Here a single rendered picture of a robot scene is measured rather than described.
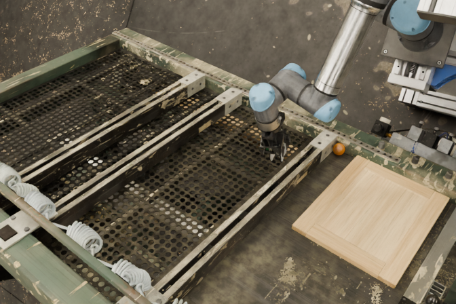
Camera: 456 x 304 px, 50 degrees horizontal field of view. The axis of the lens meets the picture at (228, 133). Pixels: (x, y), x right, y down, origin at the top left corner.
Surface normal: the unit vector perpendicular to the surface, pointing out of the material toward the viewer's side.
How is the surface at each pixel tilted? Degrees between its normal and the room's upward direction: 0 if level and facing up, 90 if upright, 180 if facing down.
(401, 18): 7
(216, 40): 0
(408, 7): 7
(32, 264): 55
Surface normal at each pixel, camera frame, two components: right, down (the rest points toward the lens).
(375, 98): -0.50, -0.07
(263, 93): -0.25, -0.59
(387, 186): 0.03, -0.79
